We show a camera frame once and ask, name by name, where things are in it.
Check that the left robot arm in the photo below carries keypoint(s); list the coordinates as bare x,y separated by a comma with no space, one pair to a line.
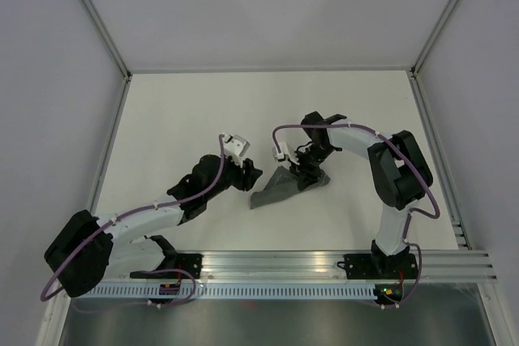
89,248

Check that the right aluminium frame post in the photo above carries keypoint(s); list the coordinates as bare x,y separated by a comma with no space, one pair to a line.
434,35

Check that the white slotted cable duct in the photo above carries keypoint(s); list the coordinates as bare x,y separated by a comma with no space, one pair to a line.
235,291

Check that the left aluminium frame post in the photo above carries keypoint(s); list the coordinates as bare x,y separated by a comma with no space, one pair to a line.
107,40

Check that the left aluminium table edge rail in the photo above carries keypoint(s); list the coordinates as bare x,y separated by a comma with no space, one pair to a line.
107,147

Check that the grey cloth napkin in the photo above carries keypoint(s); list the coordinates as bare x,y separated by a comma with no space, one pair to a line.
282,186

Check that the aluminium mounting rail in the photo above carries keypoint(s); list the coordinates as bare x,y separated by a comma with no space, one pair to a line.
438,266

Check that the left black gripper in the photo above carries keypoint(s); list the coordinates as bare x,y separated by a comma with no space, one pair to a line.
245,181

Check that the right aluminium table edge rail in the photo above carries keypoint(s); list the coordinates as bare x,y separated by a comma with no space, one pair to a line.
441,167

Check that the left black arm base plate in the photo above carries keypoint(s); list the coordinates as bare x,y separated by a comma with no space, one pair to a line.
178,267

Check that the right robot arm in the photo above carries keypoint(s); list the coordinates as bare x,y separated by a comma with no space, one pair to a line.
400,174

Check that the aluminium frame post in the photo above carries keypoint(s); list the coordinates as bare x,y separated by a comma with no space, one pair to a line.
107,40
434,35

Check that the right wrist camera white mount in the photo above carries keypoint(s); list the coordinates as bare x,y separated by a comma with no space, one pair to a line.
283,152

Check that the aluminium table edge rail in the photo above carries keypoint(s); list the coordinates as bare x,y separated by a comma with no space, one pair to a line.
441,167
107,147

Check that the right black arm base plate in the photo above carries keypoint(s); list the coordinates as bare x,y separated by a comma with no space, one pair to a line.
369,267

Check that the back aluminium frame bar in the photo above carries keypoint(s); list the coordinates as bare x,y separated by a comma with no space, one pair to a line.
265,69

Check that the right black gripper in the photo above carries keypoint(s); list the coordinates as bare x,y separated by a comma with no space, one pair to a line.
306,177

